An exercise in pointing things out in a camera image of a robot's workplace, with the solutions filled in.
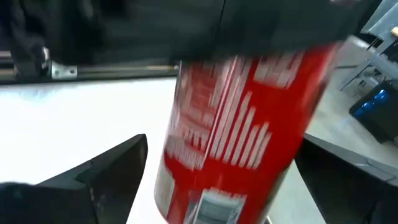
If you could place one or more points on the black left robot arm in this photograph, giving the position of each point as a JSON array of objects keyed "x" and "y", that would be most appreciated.
[{"x": 25, "y": 37}]

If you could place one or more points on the black case with blue item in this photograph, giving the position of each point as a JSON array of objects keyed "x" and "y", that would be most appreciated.
[{"x": 376, "y": 115}]

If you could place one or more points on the red Coca-Cola can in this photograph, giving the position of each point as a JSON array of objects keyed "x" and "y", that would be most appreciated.
[{"x": 242, "y": 140}]

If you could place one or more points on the black metal table frame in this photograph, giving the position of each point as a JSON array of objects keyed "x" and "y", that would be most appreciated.
[{"x": 109, "y": 73}]

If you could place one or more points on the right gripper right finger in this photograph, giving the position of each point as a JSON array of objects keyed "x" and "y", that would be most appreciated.
[{"x": 348, "y": 199}]

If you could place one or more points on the grey metal stand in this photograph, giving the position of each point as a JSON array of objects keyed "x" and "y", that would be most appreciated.
[{"x": 382, "y": 37}]

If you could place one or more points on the silver mounting plate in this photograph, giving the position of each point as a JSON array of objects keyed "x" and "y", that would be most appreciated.
[{"x": 63, "y": 71}]

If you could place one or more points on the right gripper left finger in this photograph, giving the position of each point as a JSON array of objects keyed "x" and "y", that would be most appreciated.
[{"x": 77, "y": 199}]

